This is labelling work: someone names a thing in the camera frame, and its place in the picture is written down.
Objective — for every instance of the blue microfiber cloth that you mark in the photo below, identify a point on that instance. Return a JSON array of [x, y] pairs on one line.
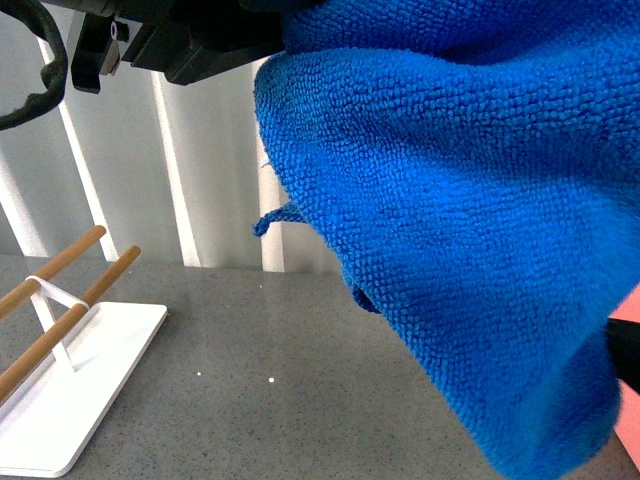
[[474, 165]]

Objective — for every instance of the white towel rack stand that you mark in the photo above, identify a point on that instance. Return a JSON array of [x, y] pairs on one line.
[[47, 422]]

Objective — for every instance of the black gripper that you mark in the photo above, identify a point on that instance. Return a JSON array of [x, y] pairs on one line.
[[186, 41]]

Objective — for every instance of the white pleated curtain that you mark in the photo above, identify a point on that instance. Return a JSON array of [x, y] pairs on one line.
[[178, 171]]

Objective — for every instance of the pink plastic box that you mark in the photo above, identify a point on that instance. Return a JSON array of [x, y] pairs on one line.
[[623, 343]]

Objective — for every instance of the wooden rack rod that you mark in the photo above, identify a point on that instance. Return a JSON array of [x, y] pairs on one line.
[[21, 368], [21, 293]]

